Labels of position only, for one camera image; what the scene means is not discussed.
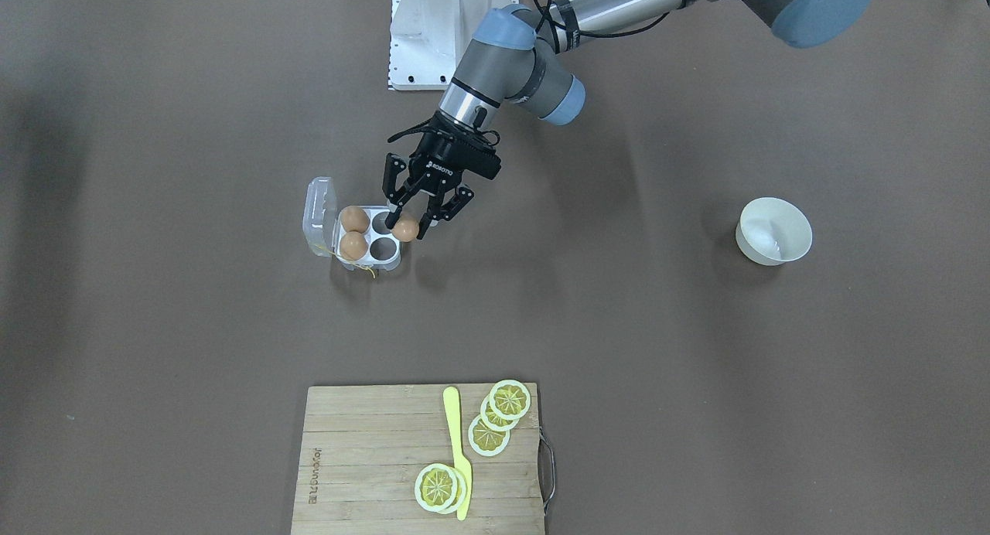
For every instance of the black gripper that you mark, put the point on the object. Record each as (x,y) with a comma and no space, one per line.
(438,162)

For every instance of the brown egg from bowl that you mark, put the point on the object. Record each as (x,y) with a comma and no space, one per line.
(406,229)

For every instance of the clear plastic egg box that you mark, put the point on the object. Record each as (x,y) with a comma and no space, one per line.
(323,231)

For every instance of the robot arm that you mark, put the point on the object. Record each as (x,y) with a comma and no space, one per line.
(513,58)

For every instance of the brown egg upper slot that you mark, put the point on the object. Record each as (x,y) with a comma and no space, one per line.
(354,219)

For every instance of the brown egg slot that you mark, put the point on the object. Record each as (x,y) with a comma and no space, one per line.
(354,219)
(352,246)

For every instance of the brown egg lower slot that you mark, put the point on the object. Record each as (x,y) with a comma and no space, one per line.
(352,246)

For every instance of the yellow plastic knife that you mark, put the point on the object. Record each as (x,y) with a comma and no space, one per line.
(453,415)

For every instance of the middle lemon slice of stack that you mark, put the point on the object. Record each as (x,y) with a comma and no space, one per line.
(492,420)

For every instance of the wooden cutting board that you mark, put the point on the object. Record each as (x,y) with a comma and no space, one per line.
(363,447)

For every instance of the lemon slice near knife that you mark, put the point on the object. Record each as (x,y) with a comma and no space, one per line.
(435,487)

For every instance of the lemon slice under knife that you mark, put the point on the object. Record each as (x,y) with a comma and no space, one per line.
(461,486)

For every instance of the white bowl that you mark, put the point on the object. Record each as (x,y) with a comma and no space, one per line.
(772,232)

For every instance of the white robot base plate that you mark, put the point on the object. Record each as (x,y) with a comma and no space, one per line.
(428,38)

